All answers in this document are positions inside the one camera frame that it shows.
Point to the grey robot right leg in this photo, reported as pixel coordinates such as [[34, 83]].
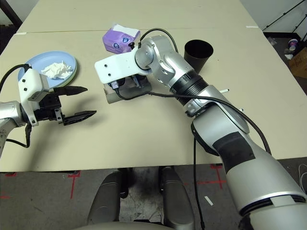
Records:
[[177, 198]]

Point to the green plate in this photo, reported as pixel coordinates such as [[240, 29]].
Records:
[[75, 73]]

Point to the black cup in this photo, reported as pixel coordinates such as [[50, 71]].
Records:
[[199, 55]]

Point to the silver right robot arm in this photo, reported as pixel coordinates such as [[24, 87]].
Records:
[[192, 79]]

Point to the purple tissue box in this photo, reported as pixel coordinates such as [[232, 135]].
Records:
[[115, 40]]

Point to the purple white cup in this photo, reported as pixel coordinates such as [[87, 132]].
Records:
[[293, 44]]

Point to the black-framed side table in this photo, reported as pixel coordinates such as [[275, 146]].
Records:
[[15, 14]]

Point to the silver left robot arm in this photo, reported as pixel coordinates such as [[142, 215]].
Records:
[[9, 112]]

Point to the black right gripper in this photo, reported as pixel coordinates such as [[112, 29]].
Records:
[[139, 81]]

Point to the white floor tape piece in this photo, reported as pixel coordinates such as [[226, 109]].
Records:
[[208, 200]]

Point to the black tripod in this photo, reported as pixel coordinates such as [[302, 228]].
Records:
[[280, 16]]

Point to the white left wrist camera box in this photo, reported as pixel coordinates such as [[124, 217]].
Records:
[[28, 83]]

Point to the grey glasses case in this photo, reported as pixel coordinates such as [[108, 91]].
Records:
[[129, 94]]

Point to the blue plate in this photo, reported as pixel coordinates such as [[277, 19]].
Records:
[[36, 62]]

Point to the grey robot left leg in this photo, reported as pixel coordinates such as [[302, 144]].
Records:
[[105, 198]]

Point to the black-capped white marker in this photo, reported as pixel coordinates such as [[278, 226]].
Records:
[[224, 90]]

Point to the white tape strip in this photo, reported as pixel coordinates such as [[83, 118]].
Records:
[[21, 33], [251, 26]]

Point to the white tissue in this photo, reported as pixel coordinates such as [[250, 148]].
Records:
[[57, 70]]

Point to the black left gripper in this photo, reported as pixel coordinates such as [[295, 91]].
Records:
[[50, 107]]

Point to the cardboard box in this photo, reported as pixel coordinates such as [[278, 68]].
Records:
[[299, 62]]

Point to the grey robot leg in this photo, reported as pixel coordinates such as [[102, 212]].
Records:
[[177, 198], [105, 198]]

